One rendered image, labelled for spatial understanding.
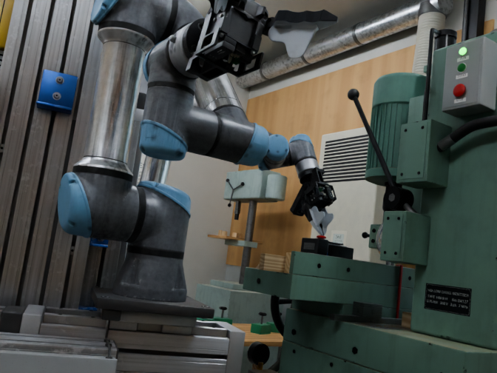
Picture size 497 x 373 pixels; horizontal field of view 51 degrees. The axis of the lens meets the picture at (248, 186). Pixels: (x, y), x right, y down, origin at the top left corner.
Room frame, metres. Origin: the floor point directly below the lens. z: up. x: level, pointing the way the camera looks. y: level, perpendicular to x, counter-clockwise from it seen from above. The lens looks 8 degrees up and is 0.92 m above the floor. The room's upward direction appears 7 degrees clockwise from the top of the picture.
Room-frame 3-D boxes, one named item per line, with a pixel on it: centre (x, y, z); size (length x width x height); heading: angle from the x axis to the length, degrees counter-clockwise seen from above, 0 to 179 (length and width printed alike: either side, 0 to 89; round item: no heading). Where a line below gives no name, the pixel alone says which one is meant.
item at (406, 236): (1.25, -0.39, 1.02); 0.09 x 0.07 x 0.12; 122
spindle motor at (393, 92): (1.49, -0.43, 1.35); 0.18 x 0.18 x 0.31
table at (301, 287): (1.54, -0.30, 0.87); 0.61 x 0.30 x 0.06; 122
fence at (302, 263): (1.41, -0.38, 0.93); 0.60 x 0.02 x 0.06; 122
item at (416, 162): (1.22, -0.41, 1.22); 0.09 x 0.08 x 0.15; 32
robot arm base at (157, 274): (1.09, 0.17, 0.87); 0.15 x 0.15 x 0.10
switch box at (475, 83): (1.14, -0.48, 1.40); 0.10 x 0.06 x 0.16; 32
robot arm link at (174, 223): (1.09, 0.18, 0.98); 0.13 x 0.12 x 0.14; 123
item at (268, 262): (1.43, -0.34, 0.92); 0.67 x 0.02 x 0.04; 122
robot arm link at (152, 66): (0.80, 0.14, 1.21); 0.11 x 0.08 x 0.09; 33
